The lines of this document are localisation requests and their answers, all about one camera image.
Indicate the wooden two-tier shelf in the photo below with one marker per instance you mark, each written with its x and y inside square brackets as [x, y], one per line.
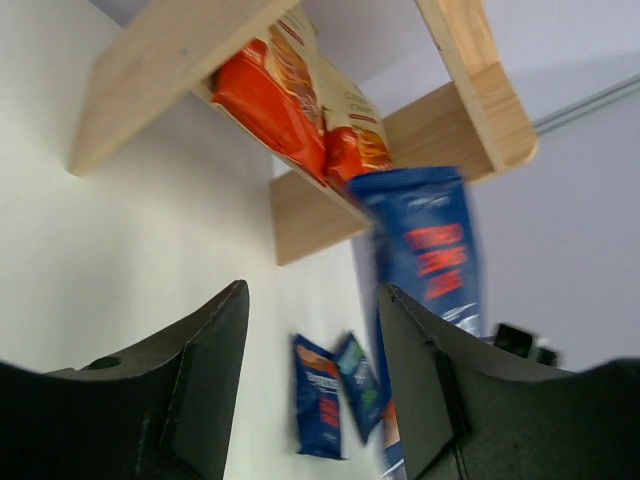
[475, 123]

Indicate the cassava chips bag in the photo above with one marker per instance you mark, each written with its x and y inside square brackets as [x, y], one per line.
[271, 88]
[355, 139]

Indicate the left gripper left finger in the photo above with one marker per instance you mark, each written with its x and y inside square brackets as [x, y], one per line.
[161, 408]

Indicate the blue Burts chilli bag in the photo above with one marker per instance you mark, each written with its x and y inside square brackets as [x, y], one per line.
[317, 405]
[424, 244]

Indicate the blue Burts salt vinegar bag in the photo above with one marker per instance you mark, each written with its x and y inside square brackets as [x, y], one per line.
[362, 388]

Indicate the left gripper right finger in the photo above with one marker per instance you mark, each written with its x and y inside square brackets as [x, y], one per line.
[469, 410]

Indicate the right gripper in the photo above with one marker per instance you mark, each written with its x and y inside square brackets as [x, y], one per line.
[524, 344]

